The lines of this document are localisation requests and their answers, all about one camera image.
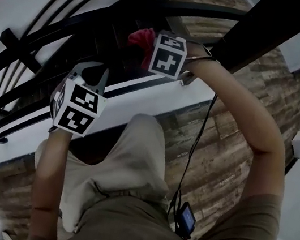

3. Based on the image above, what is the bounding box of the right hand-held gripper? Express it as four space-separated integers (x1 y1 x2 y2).
146 29 204 89

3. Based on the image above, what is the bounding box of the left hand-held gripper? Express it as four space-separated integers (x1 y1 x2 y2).
44 55 114 140

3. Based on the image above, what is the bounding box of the pink cloth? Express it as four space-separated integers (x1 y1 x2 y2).
123 25 158 70

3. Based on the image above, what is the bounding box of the dark wooden railing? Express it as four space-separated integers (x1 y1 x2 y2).
0 0 256 207

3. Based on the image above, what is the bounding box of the person's left forearm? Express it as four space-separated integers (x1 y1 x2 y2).
22 123 80 240

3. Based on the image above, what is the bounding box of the person's right forearm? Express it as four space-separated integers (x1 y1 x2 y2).
161 41 300 203

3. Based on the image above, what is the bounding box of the dark wooden staircase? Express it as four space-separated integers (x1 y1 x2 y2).
34 0 195 132

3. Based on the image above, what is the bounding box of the stair balustrade with wooden rails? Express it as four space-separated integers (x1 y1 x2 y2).
0 0 137 124

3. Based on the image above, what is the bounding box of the black waist device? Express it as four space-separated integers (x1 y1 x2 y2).
172 200 199 240

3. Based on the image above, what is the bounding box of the person's khaki shirt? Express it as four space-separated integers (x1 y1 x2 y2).
59 159 286 240

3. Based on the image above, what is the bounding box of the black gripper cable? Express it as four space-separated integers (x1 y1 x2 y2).
166 87 219 220

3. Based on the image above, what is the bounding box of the brown wooden newel post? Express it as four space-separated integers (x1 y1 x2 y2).
207 0 300 86

